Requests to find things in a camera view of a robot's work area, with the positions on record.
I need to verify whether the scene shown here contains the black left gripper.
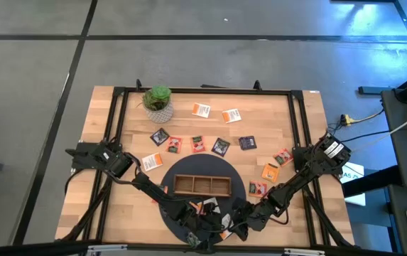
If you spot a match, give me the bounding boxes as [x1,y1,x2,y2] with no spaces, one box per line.
[180,204,226,250]

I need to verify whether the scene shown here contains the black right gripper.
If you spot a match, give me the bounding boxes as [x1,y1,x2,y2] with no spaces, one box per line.
[232,198,277,242]

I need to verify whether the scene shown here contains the wooden three-slot tray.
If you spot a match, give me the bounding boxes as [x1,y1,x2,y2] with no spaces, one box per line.
[173,174,232,198]

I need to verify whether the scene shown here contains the red strawberry tea bag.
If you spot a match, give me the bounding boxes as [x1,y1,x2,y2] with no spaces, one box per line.
[165,136,183,154]
[190,135,207,154]

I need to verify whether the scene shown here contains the round dark woven placemat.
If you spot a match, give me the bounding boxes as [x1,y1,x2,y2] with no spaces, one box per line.
[158,153,247,246]

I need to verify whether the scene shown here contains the white paper sign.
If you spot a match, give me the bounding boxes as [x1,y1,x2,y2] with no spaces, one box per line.
[340,161,367,207]

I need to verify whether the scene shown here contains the black desk leg beam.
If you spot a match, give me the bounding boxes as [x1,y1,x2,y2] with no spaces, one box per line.
[341,164,403,198]

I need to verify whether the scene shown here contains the potted green succulent plant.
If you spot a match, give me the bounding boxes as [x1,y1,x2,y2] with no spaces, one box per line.
[139,85,175,124]

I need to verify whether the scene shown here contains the dark grey desk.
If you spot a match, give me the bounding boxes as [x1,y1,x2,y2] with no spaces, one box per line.
[380,88,407,256]

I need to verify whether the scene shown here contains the black horizontal beam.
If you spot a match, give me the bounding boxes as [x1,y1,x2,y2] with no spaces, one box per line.
[0,238,407,256]

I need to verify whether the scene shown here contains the black flat floor bar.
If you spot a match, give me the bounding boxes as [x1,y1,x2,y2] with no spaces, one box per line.
[358,85,396,96]

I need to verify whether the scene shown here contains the silver metal bracket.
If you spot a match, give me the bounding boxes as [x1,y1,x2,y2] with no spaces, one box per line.
[87,243,129,255]
[283,247,326,256]

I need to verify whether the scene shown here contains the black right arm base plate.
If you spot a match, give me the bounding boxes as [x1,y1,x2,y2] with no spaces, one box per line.
[293,144,344,176]

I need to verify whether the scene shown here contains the black aluminium table frame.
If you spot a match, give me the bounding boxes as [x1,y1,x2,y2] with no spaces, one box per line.
[55,78,355,250]

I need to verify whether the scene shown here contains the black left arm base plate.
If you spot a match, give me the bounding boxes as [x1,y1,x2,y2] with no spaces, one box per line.
[70,141,122,171]

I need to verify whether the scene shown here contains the black floor cable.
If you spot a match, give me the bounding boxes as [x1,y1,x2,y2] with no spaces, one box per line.
[325,122,407,144]

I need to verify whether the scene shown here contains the yellow power cable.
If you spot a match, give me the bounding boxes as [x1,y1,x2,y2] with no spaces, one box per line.
[351,108,386,124]

